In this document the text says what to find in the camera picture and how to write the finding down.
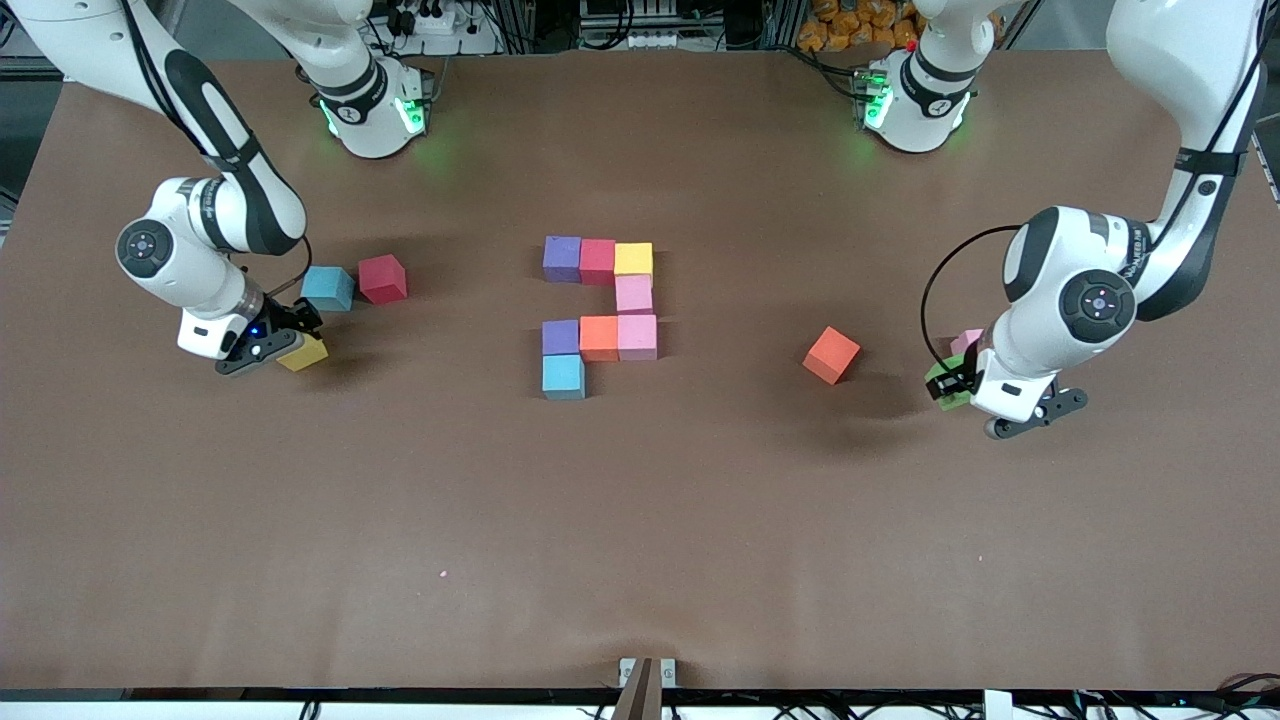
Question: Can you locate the green foam cube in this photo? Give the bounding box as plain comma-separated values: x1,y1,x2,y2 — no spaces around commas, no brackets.
924,358,976,412

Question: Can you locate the orange foam cube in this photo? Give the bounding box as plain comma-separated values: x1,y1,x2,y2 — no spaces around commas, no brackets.
803,326,862,386
580,316,621,363

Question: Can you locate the light blue foam cube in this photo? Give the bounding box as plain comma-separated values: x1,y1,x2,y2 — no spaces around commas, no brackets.
300,265,356,312
542,354,587,401

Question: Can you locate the red foam cube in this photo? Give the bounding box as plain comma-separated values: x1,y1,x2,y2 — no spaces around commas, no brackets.
357,254,409,302
580,238,618,288

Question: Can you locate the white power strip with plugs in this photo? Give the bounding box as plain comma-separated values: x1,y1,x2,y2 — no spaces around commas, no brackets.
385,0,501,56

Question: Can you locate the orange snack bags pile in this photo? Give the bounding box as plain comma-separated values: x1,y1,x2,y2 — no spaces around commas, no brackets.
797,0,926,53

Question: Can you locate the brown wooden stick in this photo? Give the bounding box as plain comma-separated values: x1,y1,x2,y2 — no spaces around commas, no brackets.
612,657,663,720

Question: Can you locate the white socket strip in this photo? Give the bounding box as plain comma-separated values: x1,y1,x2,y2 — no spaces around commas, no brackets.
580,0,683,53

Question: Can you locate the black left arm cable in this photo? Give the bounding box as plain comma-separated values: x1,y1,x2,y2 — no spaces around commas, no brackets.
921,0,1266,376

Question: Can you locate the aluminium frame profile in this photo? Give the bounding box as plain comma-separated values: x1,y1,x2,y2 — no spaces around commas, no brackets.
0,0,151,83
1225,0,1280,73

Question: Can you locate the small metal bracket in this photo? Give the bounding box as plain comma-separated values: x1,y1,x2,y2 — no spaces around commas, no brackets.
619,657,677,689

